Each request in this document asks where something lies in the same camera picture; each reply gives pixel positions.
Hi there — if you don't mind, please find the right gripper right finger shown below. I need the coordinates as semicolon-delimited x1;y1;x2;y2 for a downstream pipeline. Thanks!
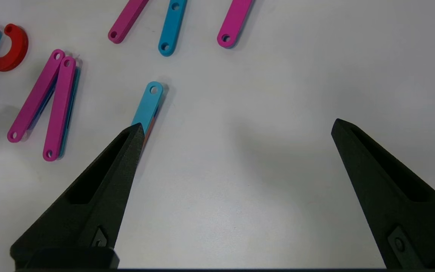
331;118;435;270

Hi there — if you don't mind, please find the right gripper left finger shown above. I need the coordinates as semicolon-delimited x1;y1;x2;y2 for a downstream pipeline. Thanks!
10;123;145;270

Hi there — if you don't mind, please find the small red half-ring piece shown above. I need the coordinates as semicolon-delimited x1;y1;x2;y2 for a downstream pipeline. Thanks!
0;24;29;72

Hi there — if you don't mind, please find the pink bar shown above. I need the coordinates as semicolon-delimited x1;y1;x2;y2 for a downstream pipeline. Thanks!
108;0;150;44
217;0;254;49
7;49;66;143
43;56;77;162

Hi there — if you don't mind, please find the blue bar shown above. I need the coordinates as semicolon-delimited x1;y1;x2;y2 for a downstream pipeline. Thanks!
131;81;164;150
158;0;188;57

